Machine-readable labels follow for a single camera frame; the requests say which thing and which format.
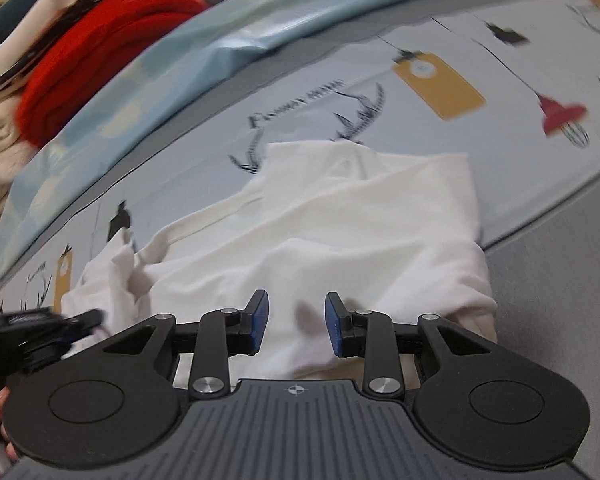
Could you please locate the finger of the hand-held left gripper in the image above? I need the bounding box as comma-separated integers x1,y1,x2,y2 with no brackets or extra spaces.
61,308,105,336

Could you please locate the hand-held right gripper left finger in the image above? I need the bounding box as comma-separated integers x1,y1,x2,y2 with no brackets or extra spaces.
102,289,270,402

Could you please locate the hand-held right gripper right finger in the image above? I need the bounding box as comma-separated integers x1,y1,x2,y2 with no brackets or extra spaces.
325,291,486,402

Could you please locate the white garment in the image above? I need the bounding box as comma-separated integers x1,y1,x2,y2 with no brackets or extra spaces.
60,140,499,391

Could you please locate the cream folded blanket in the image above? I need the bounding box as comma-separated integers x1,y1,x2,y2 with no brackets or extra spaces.
0,94,39,234

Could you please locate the deer printed bed sheet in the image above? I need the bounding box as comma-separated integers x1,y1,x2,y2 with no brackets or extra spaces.
0,0,600,322

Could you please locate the red folded blanket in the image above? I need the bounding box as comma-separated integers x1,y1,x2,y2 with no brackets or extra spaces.
19,0,211,149

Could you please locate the light blue sheet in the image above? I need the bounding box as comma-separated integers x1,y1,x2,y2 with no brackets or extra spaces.
0,0,544,269

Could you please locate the white folded quilt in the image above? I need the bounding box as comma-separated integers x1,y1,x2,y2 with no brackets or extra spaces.
0,0,127,97

